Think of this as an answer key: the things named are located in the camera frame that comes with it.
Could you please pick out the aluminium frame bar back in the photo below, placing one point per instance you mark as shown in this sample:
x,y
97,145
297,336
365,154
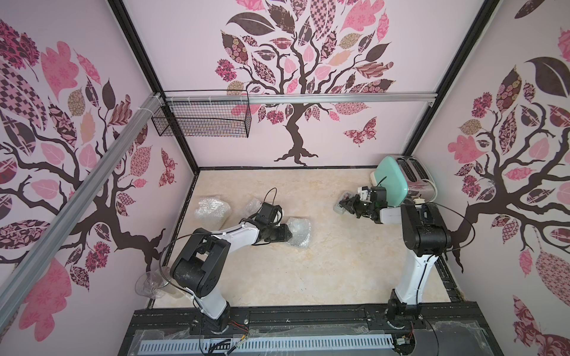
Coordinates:
x,y
343,98

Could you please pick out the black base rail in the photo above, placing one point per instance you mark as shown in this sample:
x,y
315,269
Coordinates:
x,y
457,328

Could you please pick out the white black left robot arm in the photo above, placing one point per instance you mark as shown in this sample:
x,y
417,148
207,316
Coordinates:
x,y
200,263

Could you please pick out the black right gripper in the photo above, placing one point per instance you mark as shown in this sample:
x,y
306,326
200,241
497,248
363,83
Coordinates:
x,y
356,206

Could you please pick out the black wire wall basket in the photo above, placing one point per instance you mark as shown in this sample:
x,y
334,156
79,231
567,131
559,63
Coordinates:
x,y
204,113

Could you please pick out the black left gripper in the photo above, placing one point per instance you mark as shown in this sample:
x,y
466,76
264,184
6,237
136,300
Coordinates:
x,y
285,236

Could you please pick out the clear plastic cup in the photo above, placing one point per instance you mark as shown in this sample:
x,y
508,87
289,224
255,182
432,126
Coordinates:
x,y
155,284

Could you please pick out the white slotted cable duct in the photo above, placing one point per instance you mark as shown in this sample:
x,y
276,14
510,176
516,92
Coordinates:
x,y
256,346

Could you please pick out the aluminium frame bar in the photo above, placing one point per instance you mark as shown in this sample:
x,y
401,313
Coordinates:
x,y
343,98
26,274

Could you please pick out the mint green toaster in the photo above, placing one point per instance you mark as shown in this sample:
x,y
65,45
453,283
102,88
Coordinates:
x,y
405,178

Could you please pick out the aluminium frame bar left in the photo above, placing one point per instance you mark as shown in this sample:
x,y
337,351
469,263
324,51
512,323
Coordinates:
x,y
26,274

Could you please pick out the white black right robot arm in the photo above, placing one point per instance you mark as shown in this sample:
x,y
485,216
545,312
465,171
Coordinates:
x,y
424,234

